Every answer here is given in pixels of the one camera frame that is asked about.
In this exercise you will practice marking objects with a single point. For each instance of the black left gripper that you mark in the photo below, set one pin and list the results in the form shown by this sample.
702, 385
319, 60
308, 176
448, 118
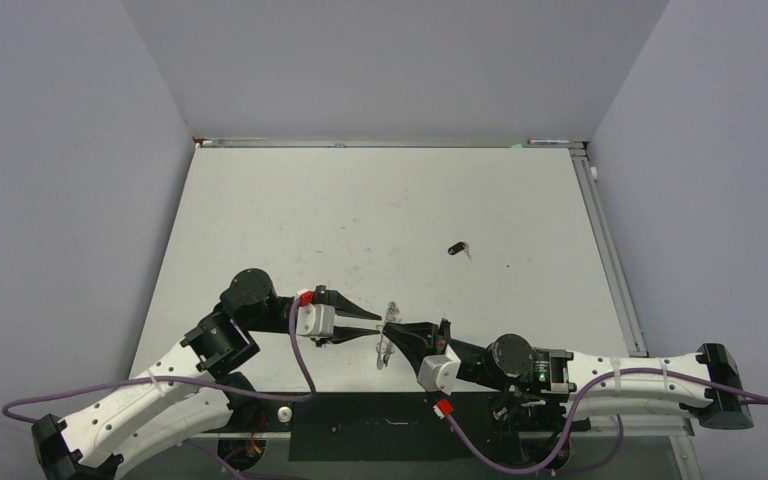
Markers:
342, 306

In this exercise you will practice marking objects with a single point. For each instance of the aluminium frame rail right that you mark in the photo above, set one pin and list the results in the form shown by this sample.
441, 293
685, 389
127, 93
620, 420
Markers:
617, 284

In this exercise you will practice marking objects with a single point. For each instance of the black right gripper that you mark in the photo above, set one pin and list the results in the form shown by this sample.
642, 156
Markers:
419, 338

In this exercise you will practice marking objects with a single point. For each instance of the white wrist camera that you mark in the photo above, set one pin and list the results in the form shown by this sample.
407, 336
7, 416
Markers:
315, 321
438, 373

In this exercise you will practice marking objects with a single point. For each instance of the silver key with black tag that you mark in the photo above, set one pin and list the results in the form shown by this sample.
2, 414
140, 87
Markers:
460, 248

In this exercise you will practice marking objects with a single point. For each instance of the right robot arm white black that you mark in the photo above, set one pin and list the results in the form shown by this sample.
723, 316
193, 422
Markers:
536, 388

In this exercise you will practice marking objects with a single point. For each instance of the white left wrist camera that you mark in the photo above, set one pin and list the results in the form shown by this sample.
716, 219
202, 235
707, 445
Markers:
315, 321

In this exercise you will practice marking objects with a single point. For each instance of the aluminium frame rail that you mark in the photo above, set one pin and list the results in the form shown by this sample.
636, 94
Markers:
428, 143
617, 284

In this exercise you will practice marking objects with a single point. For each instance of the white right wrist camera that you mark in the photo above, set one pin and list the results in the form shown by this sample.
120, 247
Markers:
438, 373

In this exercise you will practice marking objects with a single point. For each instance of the aluminium frame rail back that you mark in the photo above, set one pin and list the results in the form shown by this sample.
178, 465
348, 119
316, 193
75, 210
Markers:
428, 143

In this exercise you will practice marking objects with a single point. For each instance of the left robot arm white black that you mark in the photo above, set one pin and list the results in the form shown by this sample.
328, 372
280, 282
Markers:
196, 386

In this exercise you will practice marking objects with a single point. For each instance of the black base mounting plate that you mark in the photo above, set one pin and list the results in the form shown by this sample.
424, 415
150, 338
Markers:
398, 427

